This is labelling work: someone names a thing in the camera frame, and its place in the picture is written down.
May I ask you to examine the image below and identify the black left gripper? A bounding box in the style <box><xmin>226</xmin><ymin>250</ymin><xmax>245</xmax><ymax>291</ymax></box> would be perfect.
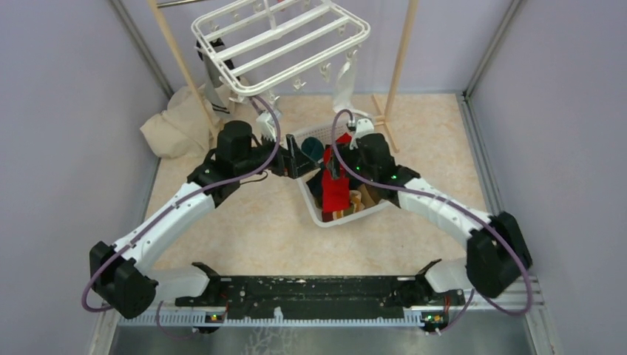
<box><xmin>236</xmin><ymin>130</ymin><xmax>319</xmax><ymax>179</ymax></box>

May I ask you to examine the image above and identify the red plain sock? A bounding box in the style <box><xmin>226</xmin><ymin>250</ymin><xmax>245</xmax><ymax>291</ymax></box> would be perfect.
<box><xmin>322</xmin><ymin>148</ymin><xmax>350</xmax><ymax>212</ymax></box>

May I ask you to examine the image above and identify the white plastic laundry basket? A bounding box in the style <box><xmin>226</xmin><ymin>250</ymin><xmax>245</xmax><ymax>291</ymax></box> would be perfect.
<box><xmin>291</xmin><ymin>119</ymin><xmax>392</xmax><ymax>228</ymax></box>

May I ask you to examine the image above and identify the white plastic sock hanger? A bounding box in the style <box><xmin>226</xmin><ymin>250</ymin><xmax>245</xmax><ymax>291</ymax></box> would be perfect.
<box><xmin>191</xmin><ymin>1</ymin><xmax>371</xmax><ymax>97</ymax></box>

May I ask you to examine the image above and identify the dark navy sock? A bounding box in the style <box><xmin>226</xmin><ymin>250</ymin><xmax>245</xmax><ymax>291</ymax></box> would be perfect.
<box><xmin>195</xmin><ymin>38</ymin><xmax>228</xmax><ymax>62</ymax></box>

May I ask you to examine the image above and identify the white grey sock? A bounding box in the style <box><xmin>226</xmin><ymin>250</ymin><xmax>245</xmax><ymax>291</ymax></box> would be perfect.
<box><xmin>203</xmin><ymin>56</ymin><xmax>231</xmax><ymax>119</ymax></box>

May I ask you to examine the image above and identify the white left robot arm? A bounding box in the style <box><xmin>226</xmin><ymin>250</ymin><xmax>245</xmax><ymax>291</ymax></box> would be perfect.
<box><xmin>87</xmin><ymin>121</ymin><xmax>320</xmax><ymax>320</ymax></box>

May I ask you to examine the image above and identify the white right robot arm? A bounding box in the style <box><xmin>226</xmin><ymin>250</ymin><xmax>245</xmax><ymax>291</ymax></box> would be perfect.
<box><xmin>328</xmin><ymin>133</ymin><xmax>532</xmax><ymax>305</ymax></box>

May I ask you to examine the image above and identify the teal sock in basket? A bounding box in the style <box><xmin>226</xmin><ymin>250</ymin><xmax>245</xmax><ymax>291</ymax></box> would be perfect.
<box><xmin>300</xmin><ymin>137</ymin><xmax>325</xmax><ymax>163</ymax></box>

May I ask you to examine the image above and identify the brown cloth in basket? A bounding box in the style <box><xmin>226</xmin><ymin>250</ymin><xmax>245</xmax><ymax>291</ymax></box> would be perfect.
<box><xmin>305</xmin><ymin>178</ymin><xmax>382</xmax><ymax>209</ymax></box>

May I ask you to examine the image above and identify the white fluffy sock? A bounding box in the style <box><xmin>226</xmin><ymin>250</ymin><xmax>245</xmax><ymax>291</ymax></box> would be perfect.
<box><xmin>333</xmin><ymin>61</ymin><xmax>356</xmax><ymax>113</ymax></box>

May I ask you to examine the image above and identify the beige crumpled cloth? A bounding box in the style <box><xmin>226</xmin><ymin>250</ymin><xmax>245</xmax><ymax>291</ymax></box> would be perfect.
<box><xmin>140</xmin><ymin>86</ymin><xmax>211</xmax><ymax>159</ymax></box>

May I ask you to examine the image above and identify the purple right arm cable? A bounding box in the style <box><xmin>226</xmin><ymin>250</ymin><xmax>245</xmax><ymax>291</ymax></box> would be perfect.
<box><xmin>331</xmin><ymin>109</ymin><xmax>533</xmax><ymax>334</ymax></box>

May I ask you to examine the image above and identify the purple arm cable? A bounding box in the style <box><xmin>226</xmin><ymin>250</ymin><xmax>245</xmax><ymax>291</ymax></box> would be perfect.
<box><xmin>331</xmin><ymin>109</ymin><xmax>533</xmax><ymax>334</ymax></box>
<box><xmin>81</xmin><ymin>95</ymin><xmax>282</xmax><ymax>313</ymax></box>

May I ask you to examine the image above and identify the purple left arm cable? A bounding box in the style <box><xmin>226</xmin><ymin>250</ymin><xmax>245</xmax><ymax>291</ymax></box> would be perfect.
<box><xmin>81</xmin><ymin>95</ymin><xmax>282</xmax><ymax>313</ymax></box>

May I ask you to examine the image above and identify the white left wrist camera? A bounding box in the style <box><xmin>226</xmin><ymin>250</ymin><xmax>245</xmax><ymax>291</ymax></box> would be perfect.
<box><xmin>256</xmin><ymin>110</ymin><xmax>282</xmax><ymax>142</ymax></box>

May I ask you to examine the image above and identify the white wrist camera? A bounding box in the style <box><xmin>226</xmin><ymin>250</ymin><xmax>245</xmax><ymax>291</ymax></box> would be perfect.
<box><xmin>256</xmin><ymin>110</ymin><xmax>282</xmax><ymax>142</ymax></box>
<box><xmin>347</xmin><ymin>118</ymin><xmax>375</xmax><ymax>139</ymax></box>

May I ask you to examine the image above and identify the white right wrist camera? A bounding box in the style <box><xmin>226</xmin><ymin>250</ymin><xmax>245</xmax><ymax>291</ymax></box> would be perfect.
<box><xmin>347</xmin><ymin>118</ymin><xmax>375</xmax><ymax>139</ymax></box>

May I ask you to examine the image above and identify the wooden drying rack frame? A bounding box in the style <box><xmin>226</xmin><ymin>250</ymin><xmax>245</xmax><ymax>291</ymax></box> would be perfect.
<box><xmin>146</xmin><ymin>0</ymin><xmax>421</xmax><ymax>154</ymax></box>

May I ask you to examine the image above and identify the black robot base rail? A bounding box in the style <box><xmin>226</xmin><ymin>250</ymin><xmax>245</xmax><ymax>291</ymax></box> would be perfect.
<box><xmin>146</xmin><ymin>274</ymin><xmax>545</xmax><ymax>329</ymax></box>

